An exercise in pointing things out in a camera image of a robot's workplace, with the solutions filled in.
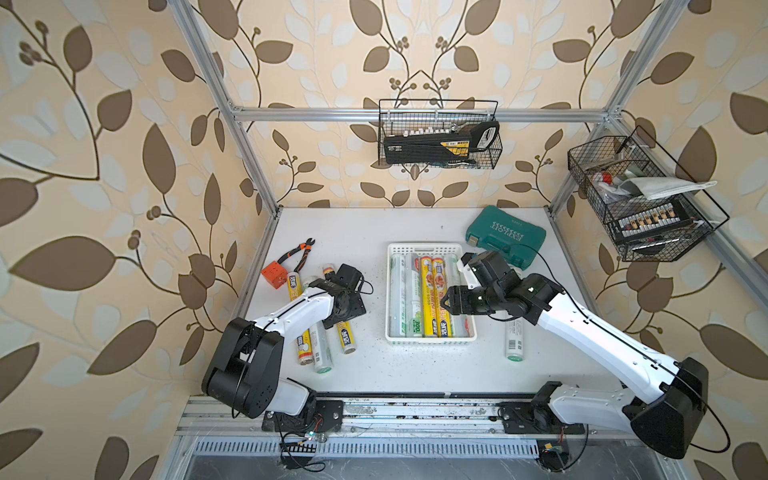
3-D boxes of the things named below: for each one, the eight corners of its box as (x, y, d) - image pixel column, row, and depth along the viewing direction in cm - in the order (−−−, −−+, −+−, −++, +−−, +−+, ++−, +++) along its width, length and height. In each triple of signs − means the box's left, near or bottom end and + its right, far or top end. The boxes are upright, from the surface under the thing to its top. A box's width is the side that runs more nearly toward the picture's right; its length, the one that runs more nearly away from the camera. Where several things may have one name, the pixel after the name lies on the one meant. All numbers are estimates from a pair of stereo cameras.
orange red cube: (266, 279, 103) (260, 270, 99) (281, 269, 106) (275, 259, 101) (277, 291, 100) (271, 282, 95) (292, 280, 103) (287, 271, 98)
